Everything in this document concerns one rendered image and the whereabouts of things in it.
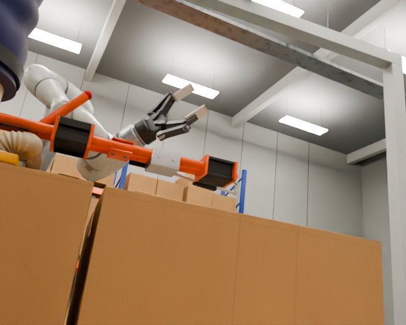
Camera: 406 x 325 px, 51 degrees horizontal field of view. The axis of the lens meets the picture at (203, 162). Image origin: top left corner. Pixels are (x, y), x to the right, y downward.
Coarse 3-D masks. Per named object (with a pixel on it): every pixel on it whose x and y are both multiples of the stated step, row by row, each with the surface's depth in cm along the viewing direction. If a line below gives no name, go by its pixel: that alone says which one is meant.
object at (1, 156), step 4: (0, 152) 77; (4, 152) 77; (0, 156) 77; (4, 156) 77; (8, 156) 77; (12, 156) 77; (16, 156) 78; (0, 160) 76; (4, 160) 77; (8, 160) 77; (12, 160) 77; (16, 160) 77; (12, 164) 78; (16, 164) 78
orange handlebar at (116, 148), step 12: (0, 120) 90; (12, 120) 91; (24, 120) 92; (36, 132) 96; (48, 132) 93; (96, 144) 96; (108, 144) 96; (120, 144) 97; (132, 144) 99; (108, 156) 101; (120, 156) 100; (132, 156) 102; (144, 156) 99; (180, 168) 105; (192, 168) 106
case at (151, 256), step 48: (96, 240) 74; (144, 240) 76; (192, 240) 79; (240, 240) 82; (288, 240) 86; (336, 240) 89; (96, 288) 71; (144, 288) 74; (192, 288) 76; (240, 288) 79; (288, 288) 82; (336, 288) 86
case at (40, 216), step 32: (0, 192) 70; (32, 192) 72; (64, 192) 73; (0, 224) 68; (32, 224) 70; (64, 224) 72; (0, 256) 67; (32, 256) 68; (64, 256) 70; (0, 288) 66; (32, 288) 67; (64, 288) 69; (0, 320) 64; (32, 320) 66
